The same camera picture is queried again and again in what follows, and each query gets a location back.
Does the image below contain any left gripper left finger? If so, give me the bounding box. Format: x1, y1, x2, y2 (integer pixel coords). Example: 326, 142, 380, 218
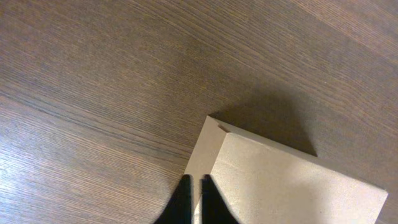
154, 174, 192, 224

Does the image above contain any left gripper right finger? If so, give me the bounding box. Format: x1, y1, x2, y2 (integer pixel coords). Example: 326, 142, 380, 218
201, 174, 239, 224

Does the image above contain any brown cardboard box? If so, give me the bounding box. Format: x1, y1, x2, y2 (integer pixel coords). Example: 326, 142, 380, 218
185, 117, 388, 223

